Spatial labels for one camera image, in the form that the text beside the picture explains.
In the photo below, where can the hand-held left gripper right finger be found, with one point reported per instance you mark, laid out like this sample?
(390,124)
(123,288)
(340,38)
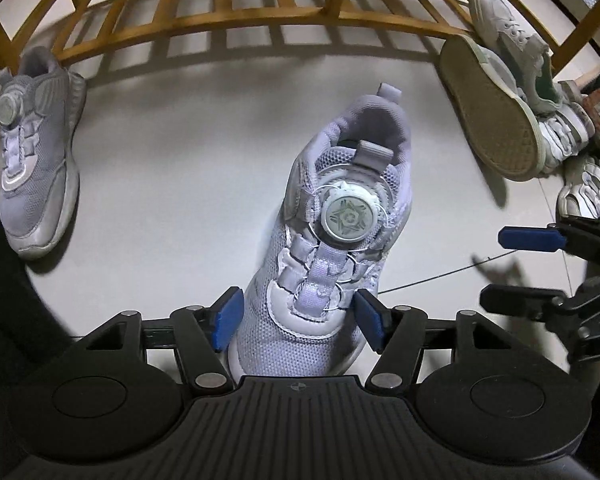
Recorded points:
(372,322)

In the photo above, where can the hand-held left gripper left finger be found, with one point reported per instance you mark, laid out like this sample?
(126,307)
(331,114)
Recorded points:
(228,317)

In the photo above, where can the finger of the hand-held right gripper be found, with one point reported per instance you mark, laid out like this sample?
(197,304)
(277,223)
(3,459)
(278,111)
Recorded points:
(520,301)
(530,239)

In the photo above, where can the white green-lined sneaker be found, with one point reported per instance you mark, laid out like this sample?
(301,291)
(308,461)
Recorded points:
(485,110)
(510,35)

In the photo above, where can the purple dial sneaker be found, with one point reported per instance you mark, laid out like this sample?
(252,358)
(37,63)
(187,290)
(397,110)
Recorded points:
(330,170)
(35,160)

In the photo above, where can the bamboo shoe rack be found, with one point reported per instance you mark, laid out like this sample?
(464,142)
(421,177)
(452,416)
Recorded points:
(280,14)

